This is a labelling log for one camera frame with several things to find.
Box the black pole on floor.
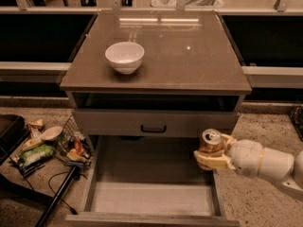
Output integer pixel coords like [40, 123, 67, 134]
[35, 166, 79, 227]

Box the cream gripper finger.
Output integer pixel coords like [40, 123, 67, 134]
[222, 133, 237, 149]
[194, 150, 236, 170]

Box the small white dish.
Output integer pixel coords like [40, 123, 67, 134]
[41, 126, 62, 141]

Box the white ceramic bowl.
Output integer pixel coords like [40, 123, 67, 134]
[105, 42, 145, 75]

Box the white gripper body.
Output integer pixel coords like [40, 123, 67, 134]
[228, 140, 263, 178]

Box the grey drawer cabinet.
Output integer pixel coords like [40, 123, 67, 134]
[59, 9, 253, 163]

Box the closed drawer with black handle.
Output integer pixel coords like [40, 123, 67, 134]
[72, 109, 240, 138]

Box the black wire basket right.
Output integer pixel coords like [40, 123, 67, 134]
[289, 106, 303, 141]

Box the wire basket with items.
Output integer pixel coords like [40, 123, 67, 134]
[55, 116, 92, 170]

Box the green snack bag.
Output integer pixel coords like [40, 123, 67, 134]
[22, 144, 54, 166]

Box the black bin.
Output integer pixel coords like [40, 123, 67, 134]
[0, 114, 29, 165]

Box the clear plastic tray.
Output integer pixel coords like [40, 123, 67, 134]
[151, 0, 223, 8]

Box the open bottom drawer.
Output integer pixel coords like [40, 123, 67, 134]
[66, 136, 240, 227]

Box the orange soda can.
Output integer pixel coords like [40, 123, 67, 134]
[198, 128, 224, 171]

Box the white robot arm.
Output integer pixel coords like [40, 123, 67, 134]
[194, 129, 303, 201]

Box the black cable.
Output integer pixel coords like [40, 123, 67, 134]
[46, 171, 88, 216]

